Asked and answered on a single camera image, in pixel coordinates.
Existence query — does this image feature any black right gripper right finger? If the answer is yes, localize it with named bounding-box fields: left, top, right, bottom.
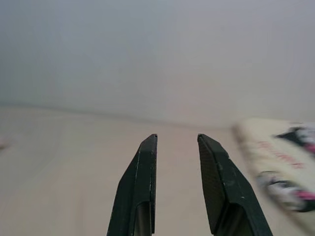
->
left=197, top=134, right=274, bottom=236

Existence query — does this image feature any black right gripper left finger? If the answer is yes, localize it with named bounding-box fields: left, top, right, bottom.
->
left=106, top=134, right=158, bottom=236

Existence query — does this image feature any cream cartoon print quilt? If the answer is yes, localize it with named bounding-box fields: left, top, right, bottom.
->
left=232, top=118, right=315, bottom=213

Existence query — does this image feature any bed with cream sheet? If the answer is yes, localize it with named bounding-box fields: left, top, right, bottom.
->
left=0, top=105, right=315, bottom=236

